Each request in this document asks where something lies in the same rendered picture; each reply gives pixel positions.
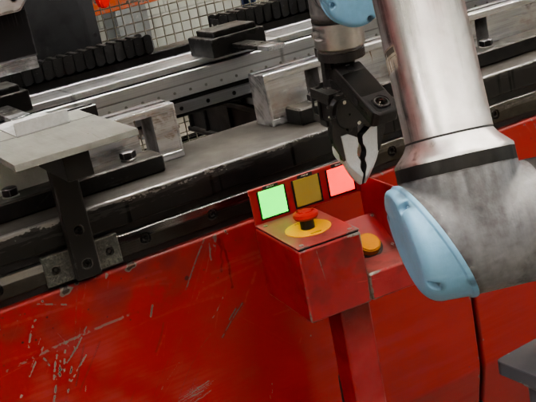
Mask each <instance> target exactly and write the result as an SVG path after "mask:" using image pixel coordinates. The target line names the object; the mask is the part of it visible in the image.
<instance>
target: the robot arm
mask: <svg viewBox="0 0 536 402"><path fill-rule="evenodd" d="M308 3H309V14H310V19H311V23H312V29H313V32H312V33H311V38H313V40H314V45H315V48H314V52H315V57H317V60H318V61H319V62H321V74H322V80H323V82H321V83H319V86H316V87H312V88H310V89H309V90H310V96H311V102H312V108H313V118H314V120H315V121H317V122H319V123H321V125H323V126H325V127H327V128H328V137H329V140H330V143H331V144H332V145H333V147H332V149H333V155H334V156H335V158H336V159H337V160H338V161H339V162H341V163H342V164H343V166H344V167H345V170H346V171H347V172H348V174H349V175H350V177H351V178H352V179H353V180H354V181H356V182H357V183H358V184H360V185H361V184H363V183H366V182H367V180H368V178H369V176H370V174H371V172H372V169H373V167H374V164H375V162H376V158H377V155H378V152H379V150H380V146H381V143H382V140H383V135H384V124H385V123H388V122H390V121H392V120H396V118H397V114H398V117H399V120H400V126H401V130H402V134H403V138H404V144H405V149H404V154H403V155H402V156H401V158H400V160H399V162H398V163H397V165H396V166H395V168H394V170H395V174H396V180H397V184H398V186H393V187H391V189H389V190H388V191H386V193H385V195H384V207H385V210H386V212H387V219H388V224H389V227H390V230H391V232H392V237H393V239H394V242H395V244H396V248H397V250H398V252H399V254H400V257H401V259H402V261H403V264H404V266H405V268H406V270H407V272H408V274H409V275H410V277H411V279H412V280H413V282H414V283H415V285H416V287H417V288H418V289H419V291H420V292H421V293H422V294H423V295H425V296H426V297H428V298H430V299H432V300H434V301H446V300H451V299H456V298H464V297H471V298H476V297H478V296H479V295H480V294H483V293H486V292H490V291H494V290H500V289H504V288H507V287H511V286H517V285H521V284H524V283H528V282H534V281H536V156H535V157H531V158H528V159H524V160H518V155H517V152H516V147H515V144H514V141H513V140H512V139H510V138H509V137H507V136H505V135H503V134H502V133H501V132H499V131H498V130H497V129H496V128H495V127H494V125H493V121H492V117H491V111H490V107H489V104H488V100H487V94H486V90H485V86H484V83H483V77H482V73H481V69H480V66H479V59H478V56H477V52H476V48H475V42H474V38H473V35H472V31H471V25H470V22H469V17H468V14H467V8H466V4H465V1H464V0H308ZM374 18H376V22H377V25H378V29H379V33H380V39H381V43H382V46H383V51H384V56H385V60H386V64H387V68H388V75H389V78H390V81H391V85H392V91H393V96H394V98H393V97H392V96H391V95H390V94H389V93H388V92H387V90H386V89H385V88H384V87H383V86H382V85H381V84H380V83H379V82H378V80H377V79H376V78H375V77H374V76H373V75H372V74H371V73H370V72H369V71H368V70H367V69H366V68H365V67H364V66H363V65H362V64H361V63H360V62H359V61H357V62H355V60H356V59H359V58H361V57H363V56H364V55H365V45H364V43H365V31H364V26H365V25H367V24H369V23H370V22H371V21H372V20H373V19H374ZM321 88H323V89H321ZM314 99H316V100H317V107H318V113H319V115H318V114H316V111H315V105H314ZM356 126H358V133H357V137H355V136H353V135H350V134H348V133H347V132H351V131H352V130H353V127H356ZM358 156H359V157H360V158H361V159H360V158H359V157H358Z"/></svg>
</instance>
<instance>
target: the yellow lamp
mask: <svg viewBox="0 0 536 402"><path fill-rule="evenodd" d="M293 185H294V193H295V197H296V201H297V205H298V207H302V206H305V205H307V204H310V203H314V202H317V201H319V200H322V197H321V190H320V185H319V181H318V176H317V174H314V175H310V176H307V177H305V178H301V179H297V180H294V181H293Z"/></svg>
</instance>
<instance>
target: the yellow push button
mask: <svg viewBox="0 0 536 402"><path fill-rule="evenodd" d="M361 242H362V247H363V251H364V254H365V255H374V254H376V253H377V252H378V251H379V250H380V240H379V238H378V237H377V236H375V235H374V234H370V233H365V234H361Z"/></svg>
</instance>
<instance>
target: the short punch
mask: <svg viewBox="0 0 536 402"><path fill-rule="evenodd" d="M38 67H39V64H38V61H37V50H36V46H35V44H34V38H33V35H32V31H31V28H30V23H29V19H28V16H27V13H26V8H25V9H24V10H20V11H18V12H15V13H12V14H5V15H2V16H0V77H4V76H8V75H11V74H15V73H20V72H23V71H26V70H30V69H35V68H38Z"/></svg>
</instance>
